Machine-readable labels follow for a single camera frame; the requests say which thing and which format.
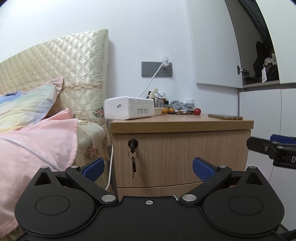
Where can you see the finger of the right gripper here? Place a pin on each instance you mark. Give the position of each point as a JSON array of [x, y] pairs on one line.
[[283, 139], [272, 149]]

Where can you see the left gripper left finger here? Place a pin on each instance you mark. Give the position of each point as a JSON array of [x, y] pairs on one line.
[[84, 178]]

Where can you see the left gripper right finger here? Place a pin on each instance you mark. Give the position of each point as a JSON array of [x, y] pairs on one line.
[[211, 176]]

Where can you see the floral cream bedsheet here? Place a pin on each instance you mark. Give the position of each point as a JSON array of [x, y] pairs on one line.
[[93, 143]]

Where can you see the black smartphone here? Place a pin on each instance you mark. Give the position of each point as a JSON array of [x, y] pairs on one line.
[[225, 117]]

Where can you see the pink blanket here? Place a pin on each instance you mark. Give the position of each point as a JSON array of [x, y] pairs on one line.
[[50, 142]]

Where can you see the black key in lock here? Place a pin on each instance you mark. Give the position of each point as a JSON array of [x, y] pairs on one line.
[[133, 145]]

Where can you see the wooden nightstand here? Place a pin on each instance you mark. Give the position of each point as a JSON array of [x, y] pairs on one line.
[[172, 123]]

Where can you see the red ball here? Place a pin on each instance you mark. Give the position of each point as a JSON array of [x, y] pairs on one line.
[[197, 111]]

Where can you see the bunch of keys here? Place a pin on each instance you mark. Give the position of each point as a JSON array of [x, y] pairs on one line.
[[180, 111]]

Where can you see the dark clothes in wardrobe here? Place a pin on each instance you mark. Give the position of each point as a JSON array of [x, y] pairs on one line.
[[265, 65]]

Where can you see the white tissue pack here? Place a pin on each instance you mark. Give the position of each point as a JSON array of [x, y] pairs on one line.
[[128, 108]]

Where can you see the metal door hinge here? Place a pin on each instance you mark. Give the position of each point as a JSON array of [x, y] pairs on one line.
[[242, 71]]

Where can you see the grey cloth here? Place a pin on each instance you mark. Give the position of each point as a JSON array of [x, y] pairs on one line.
[[178, 105]]

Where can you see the orange gourd ornament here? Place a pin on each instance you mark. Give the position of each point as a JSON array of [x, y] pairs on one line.
[[168, 111]]

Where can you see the cream ceramic dish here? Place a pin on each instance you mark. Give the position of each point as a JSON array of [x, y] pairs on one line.
[[158, 111]]

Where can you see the white cap pill bottle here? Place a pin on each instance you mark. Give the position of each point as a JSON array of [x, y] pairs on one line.
[[163, 96]]

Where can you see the pastel rainbow pillow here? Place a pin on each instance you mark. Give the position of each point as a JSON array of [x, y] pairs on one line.
[[20, 109]]

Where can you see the white cabinet door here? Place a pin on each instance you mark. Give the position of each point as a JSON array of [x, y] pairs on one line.
[[214, 42]]

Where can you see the cream quilted headboard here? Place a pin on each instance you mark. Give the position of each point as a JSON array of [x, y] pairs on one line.
[[81, 59]]

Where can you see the white charger plug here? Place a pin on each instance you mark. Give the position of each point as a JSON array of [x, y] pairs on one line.
[[165, 62]]

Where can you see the grey wall socket panel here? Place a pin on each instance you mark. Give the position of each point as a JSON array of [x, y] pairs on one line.
[[149, 69]]

